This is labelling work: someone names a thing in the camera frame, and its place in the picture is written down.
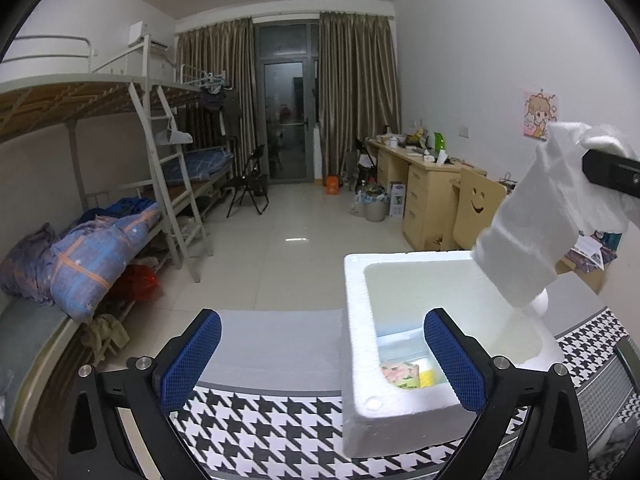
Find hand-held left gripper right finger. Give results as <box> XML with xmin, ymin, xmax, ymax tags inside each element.
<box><xmin>424</xmin><ymin>308</ymin><xmax>588</xmax><ymax>480</ymax></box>

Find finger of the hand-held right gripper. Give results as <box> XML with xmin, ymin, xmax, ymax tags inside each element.
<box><xmin>582</xmin><ymin>148</ymin><xmax>640</xmax><ymax>196</ymax></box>

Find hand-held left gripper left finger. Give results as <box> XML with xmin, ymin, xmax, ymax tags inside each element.
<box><xmin>57</xmin><ymin>308</ymin><xmax>222</xmax><ymax>480</ymax></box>

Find green and pink packet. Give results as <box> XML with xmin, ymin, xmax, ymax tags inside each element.
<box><xmin>380</xmin><ymin>360</ymin><xmax>424</xmax><ymax>391</ymax></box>

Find blue face mask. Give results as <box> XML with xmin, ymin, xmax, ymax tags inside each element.
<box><xmin>376</xmin><ymin>332</ymin><xmax>429</xmax><ymax>362</ymax></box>

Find white foam box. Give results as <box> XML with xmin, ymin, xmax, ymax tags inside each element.
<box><xmin>341</xmin><ymin>250</ymin><xmax>565</xmax><ymax>459</ymax></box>

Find white cloth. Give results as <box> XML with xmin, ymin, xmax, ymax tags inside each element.
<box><xmin>471</xmin><ymin>120</ymin><xmax>636</xmax><ymax>309</ymax></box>

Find printed paper sheets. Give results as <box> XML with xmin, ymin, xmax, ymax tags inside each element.
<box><xmin>574</xmin><ymin>234</ymin><xmax>604</xmax><ymax>259</ymax></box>

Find red bag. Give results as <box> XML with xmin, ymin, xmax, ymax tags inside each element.
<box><xmin>122</xmin><ymin>264</ymin><xmax>164</xmax><ymax>302</ymax></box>

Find beige cloth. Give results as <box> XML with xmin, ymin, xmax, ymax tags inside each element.
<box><xmin>82</xmin><ymin>313</ymin><xmax>130</xmax><ymax>362</ymax></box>

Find houndstooth tablecloth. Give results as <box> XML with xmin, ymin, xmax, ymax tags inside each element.
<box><xmin>167</xmin><ymin>305</ymin><xmax>640</xmax><ymax>480</ymax></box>

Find cluttered wooden desk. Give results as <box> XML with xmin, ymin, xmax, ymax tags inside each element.
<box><xmin>554</xmin><ymin>229</ymin><xmax>621</xmax><ymax>294</ymax></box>

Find wooden chair with smiley face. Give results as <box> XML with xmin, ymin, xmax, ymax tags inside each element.
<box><xmin>452</xmin><ymin>167</ymin><xmax>509</xmax><ymax>252</ymax></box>

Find blue patterned blanket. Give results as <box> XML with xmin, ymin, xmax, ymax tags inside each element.
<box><xmin>0</xmin><ymin>198</ymin><xmax>162</xmax><ymax>324</ymax></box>

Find grey bucket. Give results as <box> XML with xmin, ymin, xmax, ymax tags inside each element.
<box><xmin>363</xmin><ymin>192</ymin><xmax>391</xmax><ymax>223</ymax></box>

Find white box with blue print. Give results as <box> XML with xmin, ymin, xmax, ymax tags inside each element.
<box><xmin>388</xmin><ymin>181</ymin><xmax>405</xmax><ymax>220</ymax></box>

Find wooden desk with drawers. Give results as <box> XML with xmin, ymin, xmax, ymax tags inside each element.
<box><xmin>367</xmin><ymin>138</ymin><xmax>489</xmax><ymax>252</ymax></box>

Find white bed ladder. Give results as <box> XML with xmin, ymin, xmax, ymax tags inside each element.
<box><xmin>128</xmin><ymin>82</ymin><xmax>214</xmax><ymax>282</ymax></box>

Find black folding chair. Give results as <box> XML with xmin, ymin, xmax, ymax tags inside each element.
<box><xmin>225</xmin><ymin>144</ymin><xmax>271</xmax><ymax>219</ymax></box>

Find blue checked mattress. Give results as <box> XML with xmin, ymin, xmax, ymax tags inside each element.
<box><xmin>162</xmin><ymin>147</ymin><xmax>235</xmax><ymax>186</ymax></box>

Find black folded rack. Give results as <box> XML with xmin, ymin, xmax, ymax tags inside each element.
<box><xmin>342</xmin><ymin>137</ymin><xmax>381</xmax><ymax>191</ymax></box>

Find dark hanging clothes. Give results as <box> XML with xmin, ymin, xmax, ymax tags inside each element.
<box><xmin>199</xmin><ymin>87</ymin><xmax>241</xmax><ymax>137</ymax></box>

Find glass balcony door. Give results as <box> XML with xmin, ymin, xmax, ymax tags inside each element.
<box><xmin>253</xmin><ymin>23</ymin><xmax>321</xmax><ymax>184</ymax></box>

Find brown curtain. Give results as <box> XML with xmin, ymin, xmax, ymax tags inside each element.
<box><xmin>175</xmin><ymin>17</ymin><xmax>256</xmax><ymax>182</ymax></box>
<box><xmin>318</xmin><ymin>11</ymin><xmax>404</xmax><ymax>182</ymax></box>

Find white metal bunk bed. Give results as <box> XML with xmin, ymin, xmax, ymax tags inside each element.
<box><xmin>0</xmin><ymin>35</ymin><xmax>236</xmax><ymax>361</ymax></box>

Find white air conditioner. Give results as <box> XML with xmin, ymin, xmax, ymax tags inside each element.
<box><xmin>128</xmin><ymin>22</ymin><xmax>169</xmax><ymax>51</ymax></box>

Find cartoon wall poster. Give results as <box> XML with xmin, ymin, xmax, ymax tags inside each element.
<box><xmin>522</xmin><ymin>88</ymin><xmax>557</xmax><ymax>140</ymax></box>

